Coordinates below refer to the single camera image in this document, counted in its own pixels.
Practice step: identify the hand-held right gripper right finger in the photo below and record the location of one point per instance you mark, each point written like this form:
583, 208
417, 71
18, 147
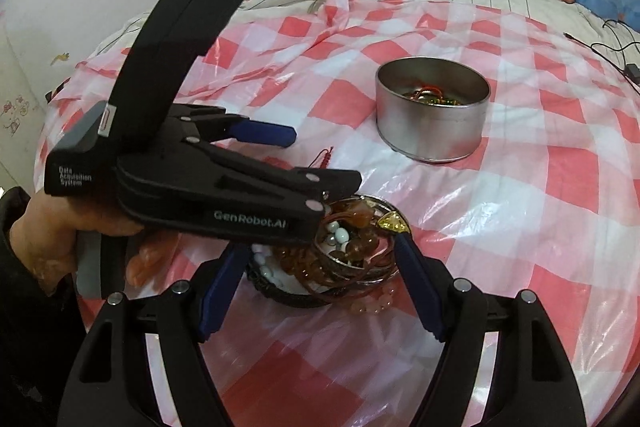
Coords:
417, 287

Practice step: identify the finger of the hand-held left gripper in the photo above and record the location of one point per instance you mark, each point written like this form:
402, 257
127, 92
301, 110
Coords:
265, 132
300, 179

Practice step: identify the gold pendant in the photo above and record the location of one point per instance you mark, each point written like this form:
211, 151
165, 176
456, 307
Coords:
392, 223

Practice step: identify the black charger adapter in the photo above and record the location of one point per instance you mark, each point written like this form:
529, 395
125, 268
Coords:
632, 71

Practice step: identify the person's left hand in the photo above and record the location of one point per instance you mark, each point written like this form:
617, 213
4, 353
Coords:
50, 232

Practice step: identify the red checkered plastic sheet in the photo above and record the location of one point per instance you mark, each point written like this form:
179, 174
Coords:
500, 232

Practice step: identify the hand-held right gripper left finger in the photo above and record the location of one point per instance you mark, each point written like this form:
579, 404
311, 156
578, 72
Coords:
220, 292

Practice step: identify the person's left forearm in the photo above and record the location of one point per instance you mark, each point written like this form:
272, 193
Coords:
30, 332

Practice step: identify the round metal tin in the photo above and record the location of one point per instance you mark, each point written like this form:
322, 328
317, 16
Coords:
430, 132

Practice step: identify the silver metal bangle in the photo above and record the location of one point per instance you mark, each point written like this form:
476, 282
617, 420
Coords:
367, 276

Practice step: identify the black bangle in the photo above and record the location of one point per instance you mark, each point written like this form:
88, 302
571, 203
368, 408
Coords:
290, 299

